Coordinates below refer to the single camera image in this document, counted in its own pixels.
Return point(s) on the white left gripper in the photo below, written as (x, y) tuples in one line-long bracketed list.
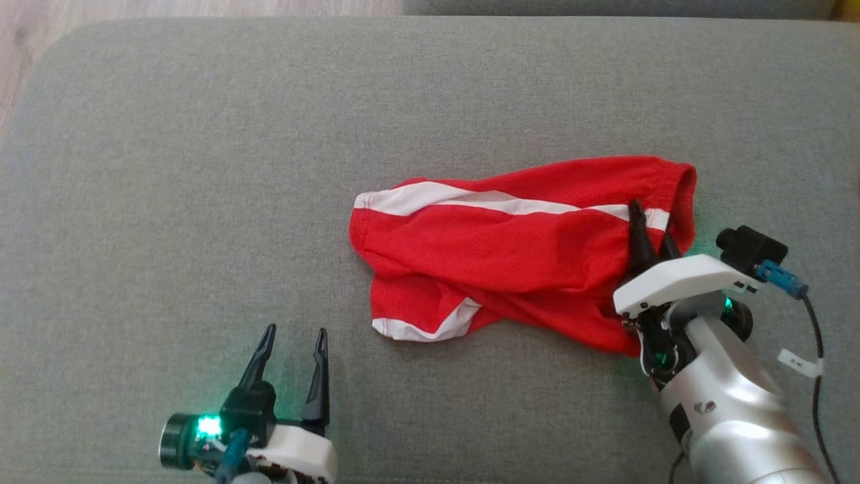
[(302, 454)]

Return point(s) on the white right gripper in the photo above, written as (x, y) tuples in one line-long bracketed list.
[(678, 282)]

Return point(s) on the red shorts with white stripe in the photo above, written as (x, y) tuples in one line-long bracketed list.
[(504, 249)]

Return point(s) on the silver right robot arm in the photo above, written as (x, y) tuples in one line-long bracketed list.
[(725, 410)]

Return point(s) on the large grey sofa seat cushion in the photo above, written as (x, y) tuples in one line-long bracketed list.
[(201, 168)]

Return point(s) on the small grey sofa cushion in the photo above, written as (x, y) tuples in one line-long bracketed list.
[(605, 7)]

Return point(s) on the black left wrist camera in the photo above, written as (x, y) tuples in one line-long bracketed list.
[(250, 407)]

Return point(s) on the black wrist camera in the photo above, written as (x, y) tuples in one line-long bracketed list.
[(752, 247), (250, 407)]

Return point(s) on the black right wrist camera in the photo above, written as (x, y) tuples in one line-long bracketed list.
[(752, 247)]

